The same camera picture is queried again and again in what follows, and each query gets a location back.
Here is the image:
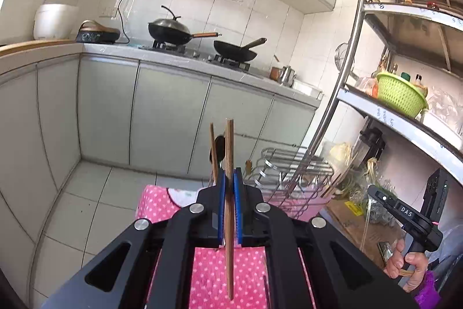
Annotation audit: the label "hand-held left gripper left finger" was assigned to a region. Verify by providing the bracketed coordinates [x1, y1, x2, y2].
[41, 167, 227, 309]

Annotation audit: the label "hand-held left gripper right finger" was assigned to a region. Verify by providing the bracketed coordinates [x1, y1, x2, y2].
[233, 167, 420, 309]

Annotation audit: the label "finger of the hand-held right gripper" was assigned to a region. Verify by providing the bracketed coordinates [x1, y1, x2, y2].
[367, 185, 402, 219]

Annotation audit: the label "metal wire utensil rack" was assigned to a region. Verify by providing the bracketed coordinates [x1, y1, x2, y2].
[246, 146, 335, 223]

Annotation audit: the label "reddish brown chopstick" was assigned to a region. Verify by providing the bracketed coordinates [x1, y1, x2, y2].
[210, 123, 220, 184]

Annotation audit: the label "light brown chopstick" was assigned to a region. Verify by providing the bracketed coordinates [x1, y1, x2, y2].
[224, 118, 236, 299]

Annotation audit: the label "dark wooden spoon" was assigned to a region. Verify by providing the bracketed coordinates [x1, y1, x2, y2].
[208, 135, 227, 183]

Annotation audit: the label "pink plastic utensil holder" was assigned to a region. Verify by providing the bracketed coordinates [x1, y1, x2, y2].
[289, 186, 335, 223]

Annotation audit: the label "person's right hand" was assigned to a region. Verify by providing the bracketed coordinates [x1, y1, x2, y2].
[384, 239, 435, 293]

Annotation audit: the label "plastic bag of greens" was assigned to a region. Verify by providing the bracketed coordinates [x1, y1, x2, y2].
[362, 182, 406, 226]

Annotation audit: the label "green onions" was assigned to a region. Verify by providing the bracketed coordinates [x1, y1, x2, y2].
[340, 157, 395, 208]

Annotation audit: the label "brown cardboard sheet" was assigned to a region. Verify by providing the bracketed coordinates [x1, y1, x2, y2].
[324, 198, 406, 266]

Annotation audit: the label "black blender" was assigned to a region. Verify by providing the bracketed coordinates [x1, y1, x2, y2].
[352, 128, 386, 168]

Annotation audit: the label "napa cabbage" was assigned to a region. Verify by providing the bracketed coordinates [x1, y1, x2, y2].
[327, 142, 353, 168]

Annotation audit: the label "pink polka dot blanket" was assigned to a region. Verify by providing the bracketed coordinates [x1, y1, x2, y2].
[135, 184, 319, 309]

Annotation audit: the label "clear plastic bags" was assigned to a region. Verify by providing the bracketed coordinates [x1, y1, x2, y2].
[425, 85, 463, 136]

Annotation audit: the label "green plastic colander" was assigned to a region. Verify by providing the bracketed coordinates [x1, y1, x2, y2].
[376, 72, 429, 118]

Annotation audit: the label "lower kitchen cabinets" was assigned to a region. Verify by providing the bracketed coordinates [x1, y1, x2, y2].
[0, 39, 324, 281]

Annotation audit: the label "white basin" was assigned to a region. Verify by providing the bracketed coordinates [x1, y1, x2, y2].
[292, 81, 324, 100]

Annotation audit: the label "steel kettle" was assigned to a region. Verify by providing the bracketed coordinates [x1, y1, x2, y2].
[278, 65, 297, 87]

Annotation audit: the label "metal skimmer strainer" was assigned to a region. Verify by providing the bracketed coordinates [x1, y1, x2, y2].
[335, 43, 357, 72]

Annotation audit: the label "black frying pan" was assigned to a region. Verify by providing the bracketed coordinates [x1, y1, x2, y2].
[213, 37, 267, 64]

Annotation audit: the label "gas stove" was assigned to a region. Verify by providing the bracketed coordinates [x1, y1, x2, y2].
[139, 41, 252, 72]

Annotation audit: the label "metal shelf rack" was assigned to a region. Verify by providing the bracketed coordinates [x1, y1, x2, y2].
[286, 0, 463, 259]

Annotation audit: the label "glass wok lid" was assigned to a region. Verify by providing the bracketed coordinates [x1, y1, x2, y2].
[148, 5, 190, 36]

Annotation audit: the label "black electric griddle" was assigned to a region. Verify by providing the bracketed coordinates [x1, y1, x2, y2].
[76, 19, 121, 43]

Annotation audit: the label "white rice cooker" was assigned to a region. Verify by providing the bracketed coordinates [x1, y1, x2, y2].
[33, 4, 79, 41]

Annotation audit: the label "black wok with wooden handle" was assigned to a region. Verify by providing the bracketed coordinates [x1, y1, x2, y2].
[148, 17, 221, 46]

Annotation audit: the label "black power cable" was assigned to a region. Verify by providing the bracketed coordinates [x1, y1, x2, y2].
[116, 0, 134, 43]

